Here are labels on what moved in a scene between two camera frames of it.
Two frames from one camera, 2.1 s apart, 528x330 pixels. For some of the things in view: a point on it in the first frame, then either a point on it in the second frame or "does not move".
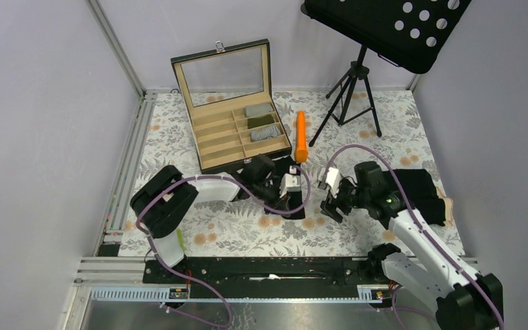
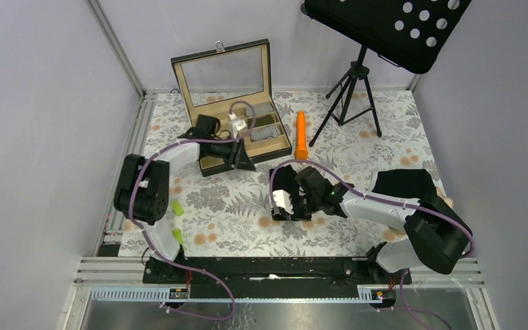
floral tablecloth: (329, 130) does not move
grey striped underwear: (265, 133) does not move
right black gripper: (330, 205) to (296, 216)
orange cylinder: (301, 151) does not move
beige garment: (449, 206) does not move
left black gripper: (278, 203) to (238, 158)
